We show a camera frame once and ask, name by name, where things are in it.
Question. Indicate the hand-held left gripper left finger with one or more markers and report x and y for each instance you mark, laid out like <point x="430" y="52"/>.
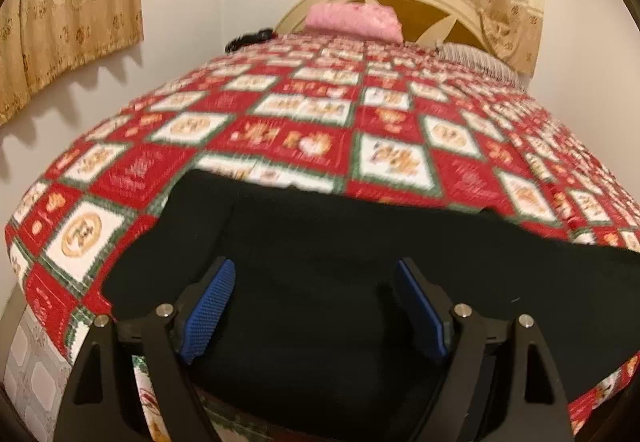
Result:
<point x="210" y="307"/>

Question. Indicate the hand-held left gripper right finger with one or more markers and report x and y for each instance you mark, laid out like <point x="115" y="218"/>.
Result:
<point x="422" y="307"/>

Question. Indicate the black pants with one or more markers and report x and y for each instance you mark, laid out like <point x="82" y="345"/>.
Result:
<point x="320" y="272"/>

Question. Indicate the red checkered printed blanket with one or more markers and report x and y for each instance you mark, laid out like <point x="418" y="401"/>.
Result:
<point x="280" y="132"/>

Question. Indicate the white patterned bed sheet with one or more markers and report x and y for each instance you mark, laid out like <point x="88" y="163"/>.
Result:
<point x="30" y="372"/>

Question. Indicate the striped pillow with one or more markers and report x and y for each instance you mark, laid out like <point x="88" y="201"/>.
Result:
<point x="470" y="54"/>

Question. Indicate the small black object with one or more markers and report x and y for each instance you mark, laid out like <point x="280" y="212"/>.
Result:
<point x="247" y="39"/>

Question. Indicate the pink pillow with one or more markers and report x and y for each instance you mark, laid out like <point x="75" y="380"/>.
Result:
<point x="350" y="19"/>

